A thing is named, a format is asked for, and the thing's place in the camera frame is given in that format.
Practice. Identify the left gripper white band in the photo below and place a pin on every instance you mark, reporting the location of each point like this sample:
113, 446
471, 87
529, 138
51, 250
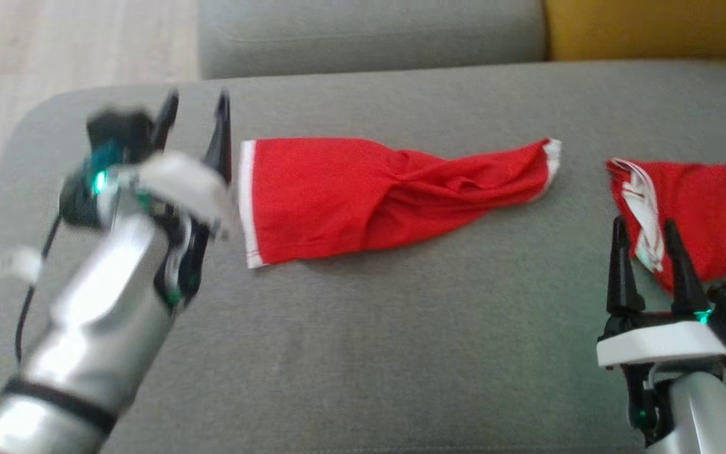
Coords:
186, 186

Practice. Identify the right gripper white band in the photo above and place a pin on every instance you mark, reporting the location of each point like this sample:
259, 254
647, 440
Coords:
659, 343

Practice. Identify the red Bulls 23 jersey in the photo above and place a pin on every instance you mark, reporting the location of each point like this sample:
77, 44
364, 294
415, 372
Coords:
709, 214

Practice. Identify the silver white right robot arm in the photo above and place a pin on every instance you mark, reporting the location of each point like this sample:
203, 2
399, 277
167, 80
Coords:
703, 416

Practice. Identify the mustard yellow cushion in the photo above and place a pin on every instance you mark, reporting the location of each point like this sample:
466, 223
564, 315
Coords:
653, 28

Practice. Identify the grey sofa back cushion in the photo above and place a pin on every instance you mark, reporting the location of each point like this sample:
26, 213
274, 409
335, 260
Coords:
369, 34

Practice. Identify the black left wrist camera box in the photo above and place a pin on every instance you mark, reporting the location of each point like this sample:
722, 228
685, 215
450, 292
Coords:
120, 132

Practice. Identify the grey fabric sofa seat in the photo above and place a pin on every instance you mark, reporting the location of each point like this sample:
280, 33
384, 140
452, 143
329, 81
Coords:
401, 353

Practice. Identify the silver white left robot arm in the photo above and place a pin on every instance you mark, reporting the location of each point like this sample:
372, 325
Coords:
86, 340

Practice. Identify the red shorts with white stripe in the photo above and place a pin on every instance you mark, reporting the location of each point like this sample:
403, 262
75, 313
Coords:
338, 195

